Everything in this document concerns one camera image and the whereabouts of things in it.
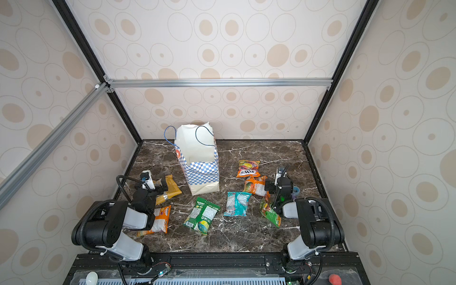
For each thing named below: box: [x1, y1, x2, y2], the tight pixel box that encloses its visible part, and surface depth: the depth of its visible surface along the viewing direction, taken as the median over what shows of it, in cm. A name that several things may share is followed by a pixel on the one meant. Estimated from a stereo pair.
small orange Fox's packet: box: [136, 204, 171, 237], surface depth 84 cm
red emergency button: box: [328, 273, 343, 285], surface depth 69 cm
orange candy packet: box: [242, 175, 271, 198], surface depth 94 cm
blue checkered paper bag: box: [163, 121, 220, 196], surface depth 85 cm
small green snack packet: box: [259, 195, 282, 228], surface depth 85 cm
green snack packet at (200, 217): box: [183, 196, 221, 236], surface depth 86 cm
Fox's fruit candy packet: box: [236, 159, 261, 178], surface depth 104 cm
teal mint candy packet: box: [223, 191, 252, 217], surface depth 89 cm
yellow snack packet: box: [155, 174, 183, 206], surface depth 92 cm
